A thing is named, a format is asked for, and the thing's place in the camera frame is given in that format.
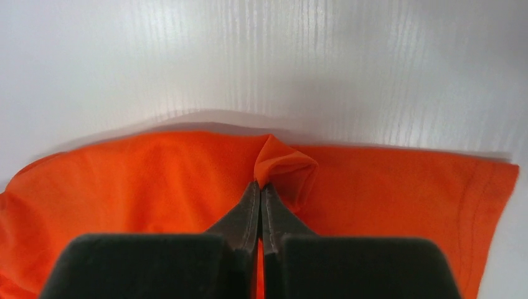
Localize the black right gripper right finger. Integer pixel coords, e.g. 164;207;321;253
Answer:
261;184;461;298

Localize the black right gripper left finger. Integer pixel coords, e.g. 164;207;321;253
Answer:
40;183;260;298

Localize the orange t shirt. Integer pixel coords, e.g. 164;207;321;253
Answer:
1;132;519;298

